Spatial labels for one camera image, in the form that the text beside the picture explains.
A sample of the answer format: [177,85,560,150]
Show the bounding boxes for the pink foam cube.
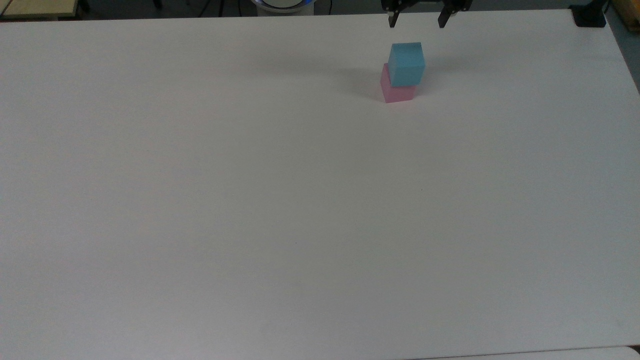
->
[380,63,417,104]

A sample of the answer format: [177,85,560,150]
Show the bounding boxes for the blue foam cube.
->
[388,42,426,88]

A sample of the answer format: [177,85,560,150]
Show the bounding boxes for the light wooden desk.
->
[0,0,81,21]

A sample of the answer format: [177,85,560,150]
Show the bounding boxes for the light wooden board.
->
[614,0,640,34]

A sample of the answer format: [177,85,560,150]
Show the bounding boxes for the black clamp mount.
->
[570,0,609,28]

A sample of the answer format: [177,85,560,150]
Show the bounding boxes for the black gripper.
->
[381,0,472,29]

